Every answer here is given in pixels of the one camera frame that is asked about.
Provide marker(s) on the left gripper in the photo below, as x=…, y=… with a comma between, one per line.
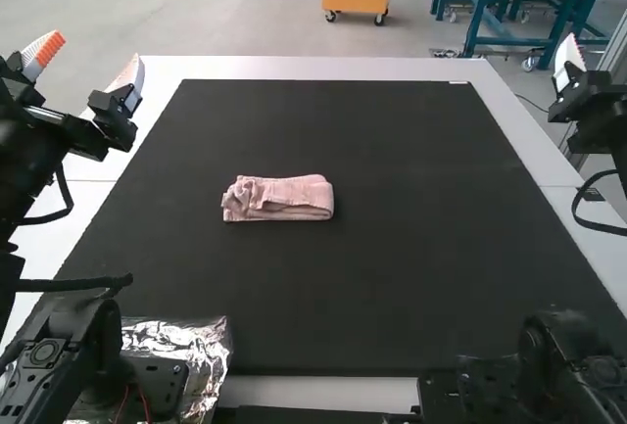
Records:
x=83, y=130

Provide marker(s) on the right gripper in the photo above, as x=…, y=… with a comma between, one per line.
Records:
x=597, y=106

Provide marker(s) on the pale towel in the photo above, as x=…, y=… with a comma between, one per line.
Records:
x=284, y=199

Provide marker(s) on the black mat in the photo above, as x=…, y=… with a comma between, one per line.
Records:
x=343, y=287

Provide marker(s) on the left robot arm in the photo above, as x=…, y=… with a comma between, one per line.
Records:
x=59, y=345

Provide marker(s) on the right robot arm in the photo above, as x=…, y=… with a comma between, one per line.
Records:
x=563, y=345

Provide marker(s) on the silver foil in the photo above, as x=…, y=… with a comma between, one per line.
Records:
x=196, y=341

